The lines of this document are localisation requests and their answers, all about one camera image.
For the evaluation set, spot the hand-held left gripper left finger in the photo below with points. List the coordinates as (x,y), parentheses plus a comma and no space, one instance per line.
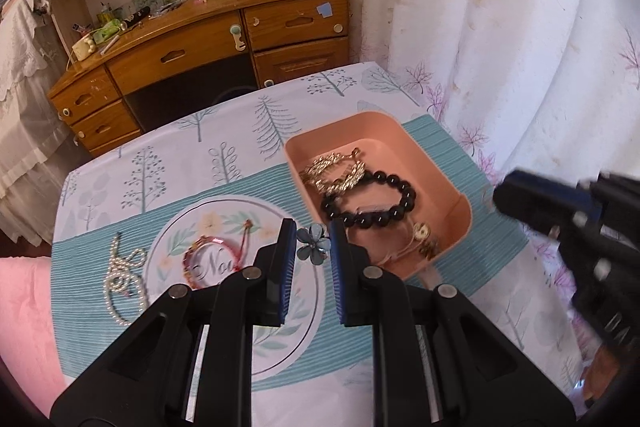
(289,267)

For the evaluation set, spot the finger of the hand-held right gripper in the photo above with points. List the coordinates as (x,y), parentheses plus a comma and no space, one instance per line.
(530,202)
(620,189)

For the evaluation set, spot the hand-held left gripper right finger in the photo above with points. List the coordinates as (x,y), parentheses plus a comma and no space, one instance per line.
(336,267)

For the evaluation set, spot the blue flower hair clip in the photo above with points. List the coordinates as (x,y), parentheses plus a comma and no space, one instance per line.
(310,244)

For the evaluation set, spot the round gold pearl brooch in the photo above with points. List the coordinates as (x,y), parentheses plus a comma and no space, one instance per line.
(421,231)

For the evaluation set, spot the rose gold bangle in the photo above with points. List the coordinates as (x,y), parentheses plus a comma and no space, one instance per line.
(430,249)

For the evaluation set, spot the pink plastic tray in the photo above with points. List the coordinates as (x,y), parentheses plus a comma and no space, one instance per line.
(350,137)

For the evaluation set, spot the white leaf print curtain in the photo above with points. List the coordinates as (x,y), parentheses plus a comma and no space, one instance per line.
(500,32)

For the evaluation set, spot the wooden desk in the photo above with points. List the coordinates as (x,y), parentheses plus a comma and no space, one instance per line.
(200,52)

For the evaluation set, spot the green white drawer lock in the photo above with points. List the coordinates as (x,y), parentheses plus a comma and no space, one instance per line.
(237,37)

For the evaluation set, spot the blue sticker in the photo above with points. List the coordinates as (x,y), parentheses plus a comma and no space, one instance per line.
(325,10)

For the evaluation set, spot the pink quilt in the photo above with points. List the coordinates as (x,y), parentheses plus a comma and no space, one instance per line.
(25,332)

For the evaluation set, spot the black flashlight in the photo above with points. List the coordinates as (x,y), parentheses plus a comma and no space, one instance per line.
(136,18)

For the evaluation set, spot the green cloth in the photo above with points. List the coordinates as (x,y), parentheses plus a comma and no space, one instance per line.
(107,32)

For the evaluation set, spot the cream plastic device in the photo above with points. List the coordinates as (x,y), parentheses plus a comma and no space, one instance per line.
(82,47)

